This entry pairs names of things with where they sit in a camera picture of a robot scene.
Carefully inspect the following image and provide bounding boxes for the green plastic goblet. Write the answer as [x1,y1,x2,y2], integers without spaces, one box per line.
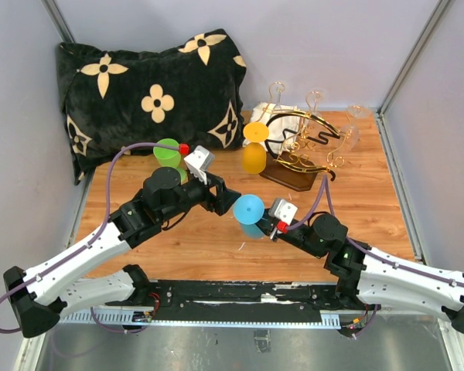
[153,147,187,184]

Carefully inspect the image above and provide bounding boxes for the tall clear champagne flute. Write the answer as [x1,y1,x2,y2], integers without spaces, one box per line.
[339,104,371,152]

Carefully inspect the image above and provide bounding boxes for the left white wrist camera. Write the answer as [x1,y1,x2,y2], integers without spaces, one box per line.
[184,145,215,185]

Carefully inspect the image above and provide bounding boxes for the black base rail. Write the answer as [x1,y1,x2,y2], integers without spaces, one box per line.
[108,280,367,325]

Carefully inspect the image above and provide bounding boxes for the folded cream cloth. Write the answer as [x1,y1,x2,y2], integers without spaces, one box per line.
[250,102,300,154]

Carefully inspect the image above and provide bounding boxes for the black floral plush pillow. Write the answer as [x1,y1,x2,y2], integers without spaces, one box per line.
[56,29,247,182]

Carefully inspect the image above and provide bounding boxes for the short clear wine glass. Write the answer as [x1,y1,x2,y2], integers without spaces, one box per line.
[302,87,326,137]

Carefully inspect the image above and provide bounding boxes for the gold and black wine glass rack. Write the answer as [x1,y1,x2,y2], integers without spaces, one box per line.
[258,81,348,192]

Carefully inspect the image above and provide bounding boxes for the blue plastic goblet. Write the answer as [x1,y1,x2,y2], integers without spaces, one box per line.
[233,194,264,239]

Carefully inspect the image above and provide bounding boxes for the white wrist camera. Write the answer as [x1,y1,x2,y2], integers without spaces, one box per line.
[268,198,298,233]
[184,145,215,185]

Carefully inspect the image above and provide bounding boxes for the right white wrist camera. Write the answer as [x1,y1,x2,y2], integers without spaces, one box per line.
[268,198,298,233]

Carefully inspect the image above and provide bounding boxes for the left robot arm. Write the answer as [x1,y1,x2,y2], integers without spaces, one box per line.
[3,167,241,339]

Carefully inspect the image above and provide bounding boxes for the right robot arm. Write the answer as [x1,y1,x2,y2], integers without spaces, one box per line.
[255,212,464,335]

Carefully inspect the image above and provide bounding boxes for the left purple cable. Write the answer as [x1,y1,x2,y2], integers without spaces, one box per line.
[0,141,190,334]

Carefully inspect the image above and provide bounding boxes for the brown tinted clear goblet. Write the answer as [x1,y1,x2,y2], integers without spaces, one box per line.
[269,85,285,114]

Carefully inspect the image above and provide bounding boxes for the yellow plastic goblet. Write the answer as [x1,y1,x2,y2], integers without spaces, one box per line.
[242,121,269,174]

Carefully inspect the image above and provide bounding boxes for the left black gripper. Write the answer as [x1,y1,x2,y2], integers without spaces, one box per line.
[159,168,242,223]

